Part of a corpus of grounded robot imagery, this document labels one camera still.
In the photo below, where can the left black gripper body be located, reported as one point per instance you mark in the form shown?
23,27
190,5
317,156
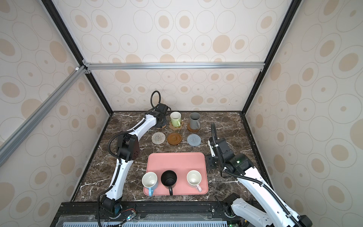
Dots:
163,123

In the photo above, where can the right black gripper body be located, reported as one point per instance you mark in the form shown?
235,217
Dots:
212,163

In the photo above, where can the green mug white inside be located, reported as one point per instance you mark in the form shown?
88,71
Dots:
176,119

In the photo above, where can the cork paw print coaster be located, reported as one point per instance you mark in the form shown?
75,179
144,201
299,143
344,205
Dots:
176,128

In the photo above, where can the white grey round coaster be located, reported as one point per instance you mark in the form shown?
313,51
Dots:
158,138

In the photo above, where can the small brown wooden coaster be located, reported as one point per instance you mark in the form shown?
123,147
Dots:
174,139

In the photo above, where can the pink mug white inside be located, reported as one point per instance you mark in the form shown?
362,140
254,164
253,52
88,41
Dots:
194,179

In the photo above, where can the brown wooden round coaster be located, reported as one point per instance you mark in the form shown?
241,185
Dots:
191,130

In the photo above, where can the light blue woven coaster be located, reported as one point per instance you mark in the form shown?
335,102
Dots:
194,140

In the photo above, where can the grey mug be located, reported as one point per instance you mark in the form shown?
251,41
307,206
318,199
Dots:
195,121

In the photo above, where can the black mug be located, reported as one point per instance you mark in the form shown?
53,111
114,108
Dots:
169,179

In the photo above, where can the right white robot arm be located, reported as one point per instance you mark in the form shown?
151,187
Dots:
274,211

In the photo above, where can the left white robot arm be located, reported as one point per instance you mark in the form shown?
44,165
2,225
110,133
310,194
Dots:
124,146

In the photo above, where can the blue mug white inside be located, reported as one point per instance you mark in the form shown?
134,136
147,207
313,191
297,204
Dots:
150,182

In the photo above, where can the horizontal aluminium rail back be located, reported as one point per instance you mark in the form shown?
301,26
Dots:
175,66

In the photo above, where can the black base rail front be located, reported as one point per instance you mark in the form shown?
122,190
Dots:
147,212

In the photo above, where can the black corner frame post left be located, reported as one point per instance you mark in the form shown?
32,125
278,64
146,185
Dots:
62,28

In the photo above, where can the black corner frame post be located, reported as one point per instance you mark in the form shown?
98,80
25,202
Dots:
286,22
62,28

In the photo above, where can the diagonal aluminium rail left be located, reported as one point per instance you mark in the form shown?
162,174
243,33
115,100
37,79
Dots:
16,139

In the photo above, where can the black corner frame post right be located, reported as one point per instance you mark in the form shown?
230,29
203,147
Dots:
286,22

